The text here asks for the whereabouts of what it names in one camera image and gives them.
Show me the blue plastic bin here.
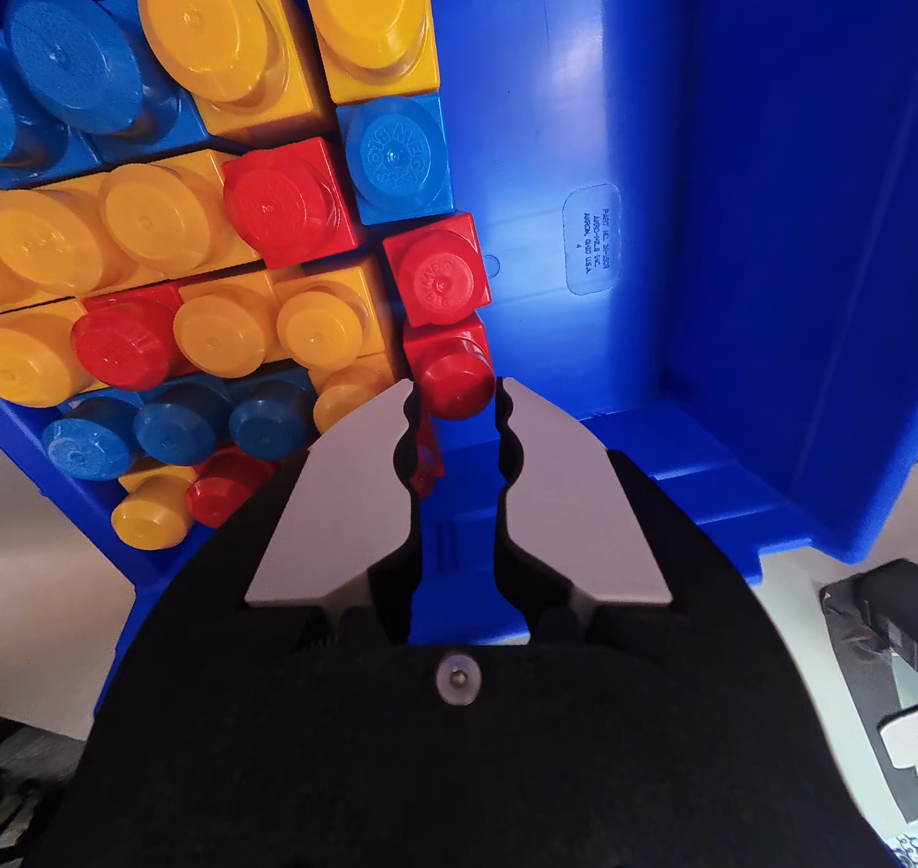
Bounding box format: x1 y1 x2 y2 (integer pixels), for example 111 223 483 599
0 0 918 714

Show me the dark grey object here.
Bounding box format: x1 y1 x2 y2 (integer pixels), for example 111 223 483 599
821 560 918 819

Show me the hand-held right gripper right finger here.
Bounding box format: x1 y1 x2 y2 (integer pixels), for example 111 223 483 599
493 376 673 630

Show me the pile of building bricks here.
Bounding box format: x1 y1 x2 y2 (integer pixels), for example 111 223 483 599
0 0 496 552

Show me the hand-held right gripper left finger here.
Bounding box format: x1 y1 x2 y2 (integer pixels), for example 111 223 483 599
245 379 423 643

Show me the red mega block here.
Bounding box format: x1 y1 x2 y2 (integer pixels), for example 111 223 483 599
402 314 498 424

